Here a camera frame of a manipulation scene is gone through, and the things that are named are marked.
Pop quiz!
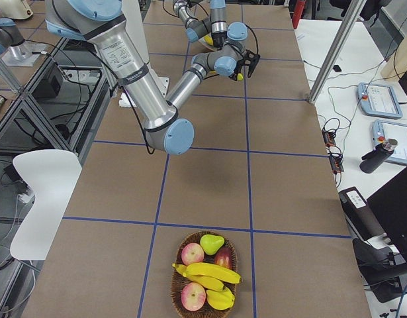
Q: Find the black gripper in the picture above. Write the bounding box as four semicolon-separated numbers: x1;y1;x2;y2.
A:
212;31;226;48
229;57;246;80

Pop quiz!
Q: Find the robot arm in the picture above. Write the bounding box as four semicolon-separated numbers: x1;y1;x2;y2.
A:
45;1;250;154
173;0;227;49

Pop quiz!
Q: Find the wicker fruit basket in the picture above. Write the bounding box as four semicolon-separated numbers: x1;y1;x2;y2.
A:
171;231;242;317

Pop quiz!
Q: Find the red cylinder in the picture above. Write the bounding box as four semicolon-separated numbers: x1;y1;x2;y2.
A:
292;0;306;29

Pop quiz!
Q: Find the orange circuit board upper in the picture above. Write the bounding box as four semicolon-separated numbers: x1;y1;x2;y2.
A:
322;130;336;146

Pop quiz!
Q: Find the orange circuit board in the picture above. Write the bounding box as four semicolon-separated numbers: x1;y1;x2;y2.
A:
322;130;336;146
329;156;344;174

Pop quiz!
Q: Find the orange circuit board lower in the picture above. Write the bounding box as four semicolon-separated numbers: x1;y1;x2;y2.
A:
329;156;344;174

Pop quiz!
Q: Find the far teach pendant tablet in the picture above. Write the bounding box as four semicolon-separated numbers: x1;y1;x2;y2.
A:
357;82;403;119

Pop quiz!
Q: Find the teach pendant tablet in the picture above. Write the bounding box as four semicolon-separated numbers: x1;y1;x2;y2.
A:
357;82;403;119
371;119;407;166

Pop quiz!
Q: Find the near teach pendant tablet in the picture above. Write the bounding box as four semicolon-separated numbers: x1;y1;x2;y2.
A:
371;119;407;166

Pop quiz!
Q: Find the green pear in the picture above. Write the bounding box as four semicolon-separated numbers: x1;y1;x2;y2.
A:
200;234;225;256

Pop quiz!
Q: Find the red mango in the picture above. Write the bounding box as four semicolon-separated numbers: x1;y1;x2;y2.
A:
214;246;232;270

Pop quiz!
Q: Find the pink apple rear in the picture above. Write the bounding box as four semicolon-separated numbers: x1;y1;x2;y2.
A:
181;242;204;266

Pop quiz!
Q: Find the pink apple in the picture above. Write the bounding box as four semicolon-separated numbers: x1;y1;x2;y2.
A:
181;282;206;311
181;242;204;266

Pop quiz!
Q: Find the black box with label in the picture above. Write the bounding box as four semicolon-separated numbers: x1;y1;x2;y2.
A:
339;187;385;240

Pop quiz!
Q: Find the black monitor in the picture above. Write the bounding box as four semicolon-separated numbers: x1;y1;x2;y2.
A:
367;167;407;260

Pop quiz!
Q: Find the yellow banana upper bunch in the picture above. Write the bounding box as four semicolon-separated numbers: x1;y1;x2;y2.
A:
182;262;242;284

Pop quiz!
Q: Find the white chair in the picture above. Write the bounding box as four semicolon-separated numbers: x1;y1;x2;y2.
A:
10;149;82;260

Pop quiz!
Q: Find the yellow banana short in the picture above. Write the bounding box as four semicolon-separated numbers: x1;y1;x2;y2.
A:
206;287;235;311

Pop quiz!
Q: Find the pink apple front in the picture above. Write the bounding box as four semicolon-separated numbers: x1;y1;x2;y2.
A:
181;282;206;311

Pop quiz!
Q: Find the monitor stand base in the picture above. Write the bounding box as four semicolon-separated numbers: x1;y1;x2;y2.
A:
352;238;407;303

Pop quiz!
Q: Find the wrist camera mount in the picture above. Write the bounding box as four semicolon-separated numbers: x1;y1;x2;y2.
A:
244;49;260;78

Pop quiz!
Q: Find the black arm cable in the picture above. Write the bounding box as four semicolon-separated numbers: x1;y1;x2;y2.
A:
244;26;261;56

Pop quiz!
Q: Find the aluminium frame post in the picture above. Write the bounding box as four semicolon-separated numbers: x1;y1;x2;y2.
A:
308;0;367;105

